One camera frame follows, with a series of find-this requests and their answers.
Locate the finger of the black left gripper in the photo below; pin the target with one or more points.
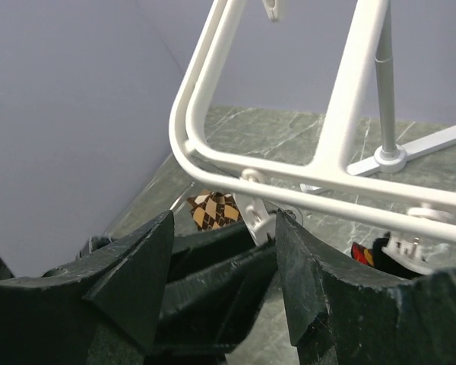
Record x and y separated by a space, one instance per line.
212 311
211 246

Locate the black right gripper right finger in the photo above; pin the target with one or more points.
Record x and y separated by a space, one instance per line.
334 304

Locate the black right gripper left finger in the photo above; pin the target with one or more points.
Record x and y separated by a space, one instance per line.
100 309

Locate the white hanger clip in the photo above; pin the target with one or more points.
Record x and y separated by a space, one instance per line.
259 222
408 253

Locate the white clip sock hanger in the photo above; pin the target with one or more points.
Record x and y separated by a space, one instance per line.
221 168

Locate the red black argyle sock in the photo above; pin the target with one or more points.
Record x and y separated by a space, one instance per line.
375 258

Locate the brown argyle sock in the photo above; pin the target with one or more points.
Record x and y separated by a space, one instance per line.
213 210

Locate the clear plastic bin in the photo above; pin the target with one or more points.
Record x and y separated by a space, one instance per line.
154 199

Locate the silver drying rack stand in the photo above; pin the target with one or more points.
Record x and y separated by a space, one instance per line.
410 48

